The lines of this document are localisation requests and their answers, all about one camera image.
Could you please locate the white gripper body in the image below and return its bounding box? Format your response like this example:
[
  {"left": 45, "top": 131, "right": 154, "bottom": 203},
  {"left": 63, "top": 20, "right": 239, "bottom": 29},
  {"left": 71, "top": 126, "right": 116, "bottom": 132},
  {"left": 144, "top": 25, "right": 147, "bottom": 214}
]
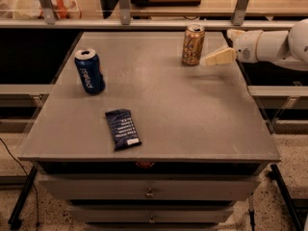
[{"left": 232, "top": 30, "right": 263, "bottom": 63}]

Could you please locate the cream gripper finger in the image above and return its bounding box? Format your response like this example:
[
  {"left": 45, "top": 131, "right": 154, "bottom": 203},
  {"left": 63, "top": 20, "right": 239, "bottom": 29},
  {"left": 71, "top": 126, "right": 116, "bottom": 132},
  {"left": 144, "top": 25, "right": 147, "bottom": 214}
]
[
  {"left": 227, "top": 29, "right": 244, "bottom": 40},
  {"left": 200, "top": 47, "right": 237, "bottom": 66}
]

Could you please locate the orange LaCroix can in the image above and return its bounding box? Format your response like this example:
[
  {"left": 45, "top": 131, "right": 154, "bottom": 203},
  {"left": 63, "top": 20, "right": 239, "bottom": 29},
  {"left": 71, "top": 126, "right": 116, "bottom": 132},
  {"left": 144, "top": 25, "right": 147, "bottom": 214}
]
[{"left": 182, "top": 24, "right": 205, "bottom": 65}]

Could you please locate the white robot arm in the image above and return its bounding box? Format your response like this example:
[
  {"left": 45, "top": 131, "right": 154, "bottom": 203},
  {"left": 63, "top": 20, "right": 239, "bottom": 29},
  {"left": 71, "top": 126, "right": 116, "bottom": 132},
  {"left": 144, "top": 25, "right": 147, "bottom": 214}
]
[{"left": 201, "top": 19, "right": 308, "bottom": 71}]

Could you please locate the blue Pepsi can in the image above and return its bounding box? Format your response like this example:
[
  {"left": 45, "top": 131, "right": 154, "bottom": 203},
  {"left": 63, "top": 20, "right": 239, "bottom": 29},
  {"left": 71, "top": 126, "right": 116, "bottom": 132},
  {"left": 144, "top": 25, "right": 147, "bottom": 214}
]
[{"left": 74, "top": 49, "right": 105, "bottom": 94}]

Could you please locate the black right table leg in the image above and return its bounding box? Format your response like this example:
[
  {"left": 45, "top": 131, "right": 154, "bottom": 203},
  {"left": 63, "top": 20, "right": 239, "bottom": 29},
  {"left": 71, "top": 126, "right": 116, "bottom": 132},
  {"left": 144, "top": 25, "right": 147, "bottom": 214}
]
[{"left": 269, "top": 164, "right": 308, "bottom": 231}]

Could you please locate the black table leg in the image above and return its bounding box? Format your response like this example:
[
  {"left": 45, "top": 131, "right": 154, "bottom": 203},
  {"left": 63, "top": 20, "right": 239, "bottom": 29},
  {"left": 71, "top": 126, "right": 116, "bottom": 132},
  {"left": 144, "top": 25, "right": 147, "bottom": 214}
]
[
  {"left": 269, "top": 164, "right": 308, "bottom": 231},
  {"left": 8, "top": 167, "right": 38, "bottom": 231}
]

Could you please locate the dark blue snack bar wrapper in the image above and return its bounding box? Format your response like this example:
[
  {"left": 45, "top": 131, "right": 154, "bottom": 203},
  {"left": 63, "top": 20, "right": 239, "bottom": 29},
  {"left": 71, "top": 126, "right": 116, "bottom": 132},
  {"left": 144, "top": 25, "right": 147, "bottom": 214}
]
[{"left": 105, "top": 109, "right": 141, "bottom": 151}]

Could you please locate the orange white plastic bag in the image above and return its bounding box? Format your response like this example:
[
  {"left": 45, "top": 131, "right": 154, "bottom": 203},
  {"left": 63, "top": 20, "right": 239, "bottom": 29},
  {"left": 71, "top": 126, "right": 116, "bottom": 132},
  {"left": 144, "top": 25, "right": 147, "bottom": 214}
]
[{"left": 51, "top": 0, "right": 82, "bottom": 19}]

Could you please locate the upper grey drawer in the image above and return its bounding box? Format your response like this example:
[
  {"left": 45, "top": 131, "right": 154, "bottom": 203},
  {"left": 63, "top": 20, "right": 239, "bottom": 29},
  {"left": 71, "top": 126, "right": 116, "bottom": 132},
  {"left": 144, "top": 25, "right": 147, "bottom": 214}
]
[{"left": 38, "top": 175, "right": 260, "bottom": 201}]

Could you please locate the grey drawer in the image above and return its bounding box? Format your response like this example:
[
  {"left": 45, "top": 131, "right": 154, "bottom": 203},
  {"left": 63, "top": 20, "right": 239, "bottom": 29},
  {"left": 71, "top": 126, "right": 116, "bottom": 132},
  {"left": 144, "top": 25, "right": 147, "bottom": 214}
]
[
  {"left": 68, "top": 205, "right": 233, "bottom": 224},
  {"left": 38, "top": 175, "right": 260, "bottom": 201}
]

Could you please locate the lower grey drawer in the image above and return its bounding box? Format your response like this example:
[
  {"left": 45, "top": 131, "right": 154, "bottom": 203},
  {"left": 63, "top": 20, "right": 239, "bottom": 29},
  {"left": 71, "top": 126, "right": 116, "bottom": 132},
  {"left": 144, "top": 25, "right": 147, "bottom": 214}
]
[{"left": 68, "top": 205, "right": 233, "bottom": 224}]

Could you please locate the black left table leg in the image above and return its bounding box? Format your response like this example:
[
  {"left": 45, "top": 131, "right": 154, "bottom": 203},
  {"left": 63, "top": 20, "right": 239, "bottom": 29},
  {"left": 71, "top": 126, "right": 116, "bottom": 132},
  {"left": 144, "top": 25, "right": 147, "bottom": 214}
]
[{"left": 8, "top": 167, "right": 38, "bottom": 231}]

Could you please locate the black cable on floor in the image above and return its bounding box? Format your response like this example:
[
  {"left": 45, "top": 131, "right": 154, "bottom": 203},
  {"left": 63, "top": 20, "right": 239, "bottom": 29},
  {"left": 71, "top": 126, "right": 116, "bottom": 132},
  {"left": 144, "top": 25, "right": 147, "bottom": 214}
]
[{"left": 0, "top": 137, "right": 41, "bottom": 231}]

